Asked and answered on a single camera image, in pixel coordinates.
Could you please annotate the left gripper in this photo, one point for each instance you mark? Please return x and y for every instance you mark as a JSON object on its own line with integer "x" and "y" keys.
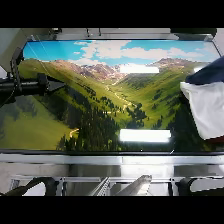
{"x": 43, "y": 85}

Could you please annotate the blue T-shirt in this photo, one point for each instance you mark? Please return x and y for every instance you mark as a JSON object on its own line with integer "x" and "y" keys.
{"x": 208, "y": 75}

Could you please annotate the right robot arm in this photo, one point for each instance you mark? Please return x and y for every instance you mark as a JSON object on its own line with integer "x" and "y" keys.
{"x": 203, "y": 186}

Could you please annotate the white garment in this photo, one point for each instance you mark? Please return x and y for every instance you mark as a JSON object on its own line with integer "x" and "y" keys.
{"x": 206, "y": 110}

